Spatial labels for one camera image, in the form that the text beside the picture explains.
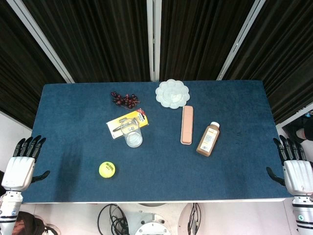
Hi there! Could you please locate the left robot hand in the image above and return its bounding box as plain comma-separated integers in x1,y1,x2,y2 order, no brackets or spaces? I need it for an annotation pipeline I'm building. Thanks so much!
1,135,51,192

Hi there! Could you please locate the blue table cloth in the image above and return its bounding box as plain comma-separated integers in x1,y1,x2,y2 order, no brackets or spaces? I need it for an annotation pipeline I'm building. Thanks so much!
21,80,296,204

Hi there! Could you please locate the white frame post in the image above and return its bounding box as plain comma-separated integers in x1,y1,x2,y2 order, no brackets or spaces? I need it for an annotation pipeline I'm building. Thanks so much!
146,0,162,82
216,0,267,81
6,0,75,84

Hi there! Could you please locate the pink rectangular case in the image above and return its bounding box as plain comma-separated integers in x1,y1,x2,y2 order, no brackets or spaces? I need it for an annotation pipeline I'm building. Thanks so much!
180,105,195,145

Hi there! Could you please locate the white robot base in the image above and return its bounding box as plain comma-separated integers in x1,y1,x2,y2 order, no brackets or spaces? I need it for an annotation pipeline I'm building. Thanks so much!
119,202,194,235

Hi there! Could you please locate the black cable bundle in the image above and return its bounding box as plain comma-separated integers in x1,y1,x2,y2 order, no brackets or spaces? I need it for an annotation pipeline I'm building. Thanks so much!
187,202,202,235
97,203,130,235

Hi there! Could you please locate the clear glass cup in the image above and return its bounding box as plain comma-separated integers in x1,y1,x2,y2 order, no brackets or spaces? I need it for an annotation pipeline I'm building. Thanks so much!
120,118,143,148

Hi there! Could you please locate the white flower-shaped palette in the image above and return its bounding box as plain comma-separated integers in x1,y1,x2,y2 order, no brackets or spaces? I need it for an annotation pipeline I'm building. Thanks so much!
155,79,191,109

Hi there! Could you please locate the brown juice bottle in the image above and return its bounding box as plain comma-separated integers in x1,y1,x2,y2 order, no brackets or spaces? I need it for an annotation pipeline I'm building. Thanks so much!
196,121,221,157

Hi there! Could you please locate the dark red grape bunch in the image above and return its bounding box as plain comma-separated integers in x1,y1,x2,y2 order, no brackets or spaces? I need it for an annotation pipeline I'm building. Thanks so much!
110,91,141,110

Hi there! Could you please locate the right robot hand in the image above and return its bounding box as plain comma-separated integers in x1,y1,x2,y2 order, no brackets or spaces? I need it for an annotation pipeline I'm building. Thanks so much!
266,135,313,196

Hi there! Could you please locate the black pleated curtain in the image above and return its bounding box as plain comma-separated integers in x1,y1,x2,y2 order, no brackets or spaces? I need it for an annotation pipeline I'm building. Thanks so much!
0,0,313,129

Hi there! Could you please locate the yellow tennis ball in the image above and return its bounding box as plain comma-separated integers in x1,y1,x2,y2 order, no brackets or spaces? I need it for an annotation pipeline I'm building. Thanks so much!
98,161,116,179

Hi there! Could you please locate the brown bag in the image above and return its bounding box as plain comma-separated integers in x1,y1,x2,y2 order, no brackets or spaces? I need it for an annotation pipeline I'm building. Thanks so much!
12,211,59,235

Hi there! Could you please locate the yellow packaged peeler card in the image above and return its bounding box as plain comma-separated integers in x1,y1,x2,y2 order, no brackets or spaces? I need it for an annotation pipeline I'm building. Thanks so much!
106,108,150,140

